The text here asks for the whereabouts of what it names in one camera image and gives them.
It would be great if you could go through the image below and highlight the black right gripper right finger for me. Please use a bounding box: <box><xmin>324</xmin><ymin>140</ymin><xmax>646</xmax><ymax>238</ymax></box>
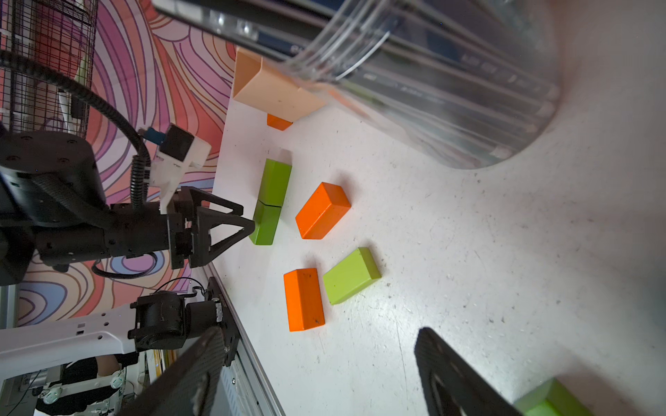
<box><xmin>415</xmin><ymin>327</ymin><xmax>520</xmax><ymax>416</ymax></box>

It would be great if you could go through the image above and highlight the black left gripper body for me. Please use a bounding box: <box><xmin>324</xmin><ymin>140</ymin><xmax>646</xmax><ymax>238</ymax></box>
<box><xmin>104</xmin><ymin>201</ymin><xmax>196</xmax><ymax>269</ymax></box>

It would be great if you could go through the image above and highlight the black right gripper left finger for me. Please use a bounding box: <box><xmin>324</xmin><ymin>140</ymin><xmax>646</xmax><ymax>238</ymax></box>
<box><xmin>118</xmin><ymin>327</ymin><xmax>227</xmax><ymax>416</ymax></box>

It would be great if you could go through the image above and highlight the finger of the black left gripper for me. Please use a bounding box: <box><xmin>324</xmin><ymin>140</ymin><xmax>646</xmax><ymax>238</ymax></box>
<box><xmin>179</xmin><ymin>187</ymin><xmax>244</xmax><ymax>218</ymax></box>
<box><xmin>189</xmin><ymin>207</ymin><xmax>255</xmax><ymax>268</ymax></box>

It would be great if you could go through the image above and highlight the orange block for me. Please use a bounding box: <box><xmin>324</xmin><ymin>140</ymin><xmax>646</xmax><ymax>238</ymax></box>
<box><xmin>266</xmin><ymin>114</ymin><xmax>293</xmax><ymax>131</ymax></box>
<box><xmin>295</xmin><ymin>182</ymin><xmax>351</xmax><ymax>240</ymax></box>
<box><xmin>284</xmin><ymin>268</ymin><xmax>325</xmax><ymax>332</ymax></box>

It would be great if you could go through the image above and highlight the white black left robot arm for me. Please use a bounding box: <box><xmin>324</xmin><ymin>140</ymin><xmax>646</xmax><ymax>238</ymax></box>
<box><xmin>1</xmin><ymin>50</ymin><xmax>255</xmax><ymax>379</ymax></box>

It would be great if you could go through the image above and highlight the beige plastic file organizer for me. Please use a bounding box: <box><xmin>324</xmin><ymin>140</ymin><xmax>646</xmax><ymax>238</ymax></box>
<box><xmin>232</xmin><ymin>48</ymin><xmax>327</xmax><ymax>122</ymax></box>

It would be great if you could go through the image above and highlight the light green block centre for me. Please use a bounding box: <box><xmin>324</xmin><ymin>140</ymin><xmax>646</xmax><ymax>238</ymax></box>
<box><xmin>324</xmin><ymin>247</ymin><xmax>382</xmax><ymax>305</ymax></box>

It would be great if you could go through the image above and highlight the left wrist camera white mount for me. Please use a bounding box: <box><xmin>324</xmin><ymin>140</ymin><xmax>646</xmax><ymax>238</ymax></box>
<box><xmin>139</xmin><ymin>124</ymin><xmax>212</xmax><ymax>214</ymax></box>

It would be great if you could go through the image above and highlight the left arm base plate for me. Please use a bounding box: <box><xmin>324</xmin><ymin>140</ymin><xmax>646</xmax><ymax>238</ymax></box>
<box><xmin>206</xmin><ymin>277</ymin><xmax>241</xmax><ymax>367</ymax></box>

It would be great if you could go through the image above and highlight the black wire basket left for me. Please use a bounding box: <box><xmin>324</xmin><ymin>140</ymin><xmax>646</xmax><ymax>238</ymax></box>
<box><xmin>1</xmin><ymin>1</ymin><xmax>98</xmax><ymax>137</ymax></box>

